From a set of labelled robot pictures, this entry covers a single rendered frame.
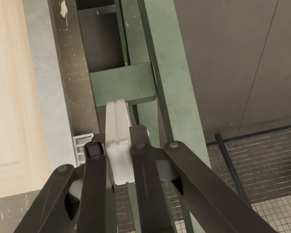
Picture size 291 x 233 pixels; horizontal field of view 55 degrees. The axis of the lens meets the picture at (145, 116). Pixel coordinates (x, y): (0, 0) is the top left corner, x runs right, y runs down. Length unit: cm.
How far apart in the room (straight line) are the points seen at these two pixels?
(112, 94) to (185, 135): 20
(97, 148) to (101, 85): 48
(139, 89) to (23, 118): 25
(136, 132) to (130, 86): 45
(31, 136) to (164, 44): 32
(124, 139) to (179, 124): 38
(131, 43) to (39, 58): 45
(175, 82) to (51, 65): 25
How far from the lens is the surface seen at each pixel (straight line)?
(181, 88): 55
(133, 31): 95
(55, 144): 56
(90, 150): 16
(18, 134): 61
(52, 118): 57
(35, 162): 60
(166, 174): 16
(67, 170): 16
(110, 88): 63
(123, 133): 17
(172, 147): 15
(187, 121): 54
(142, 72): 64
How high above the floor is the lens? 157
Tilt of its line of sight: 38 degrees down
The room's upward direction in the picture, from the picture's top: 166 degrees clockwise
